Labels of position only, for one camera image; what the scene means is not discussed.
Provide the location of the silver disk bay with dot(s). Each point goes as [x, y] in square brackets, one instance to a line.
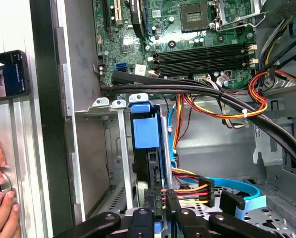
[124, 148]

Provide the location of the green motherboard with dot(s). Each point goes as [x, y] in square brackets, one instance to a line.
[163, 37]

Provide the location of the blue SATA port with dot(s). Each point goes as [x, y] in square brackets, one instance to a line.
[121, 67]

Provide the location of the black expansion slot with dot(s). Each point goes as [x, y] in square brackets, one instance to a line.
[107, 15]

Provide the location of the bare person hand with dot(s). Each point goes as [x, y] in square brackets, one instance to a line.
[4, 218]

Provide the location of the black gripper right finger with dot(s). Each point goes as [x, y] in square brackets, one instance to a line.
[190, 223]

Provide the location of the metal socket cover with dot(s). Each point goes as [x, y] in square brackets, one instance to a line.
[254, 6]

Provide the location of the black RAM slot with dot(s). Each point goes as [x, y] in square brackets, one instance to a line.
[202, 69]
[202, 56]
[202, 49]
[202, 62]

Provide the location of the silver power supply unit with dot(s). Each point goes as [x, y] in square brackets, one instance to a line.
[287, 7]

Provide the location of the black PC case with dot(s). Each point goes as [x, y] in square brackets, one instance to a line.
[48, 99]

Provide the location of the CPU socket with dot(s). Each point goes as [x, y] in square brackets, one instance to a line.
[194, 17]

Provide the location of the hard disk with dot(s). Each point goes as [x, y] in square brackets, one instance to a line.
[145, 134]

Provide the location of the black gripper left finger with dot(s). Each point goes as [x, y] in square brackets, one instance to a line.
[141, 223]

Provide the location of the black smartphone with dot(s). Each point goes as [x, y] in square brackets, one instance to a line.
[14, 74]

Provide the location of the metal locking lever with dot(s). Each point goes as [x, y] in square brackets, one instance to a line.
[237, 27]

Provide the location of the white expansion slot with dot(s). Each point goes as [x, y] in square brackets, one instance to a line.
[118, 12]

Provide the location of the blue expansion slot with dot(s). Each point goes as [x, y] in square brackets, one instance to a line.
[150, 24]

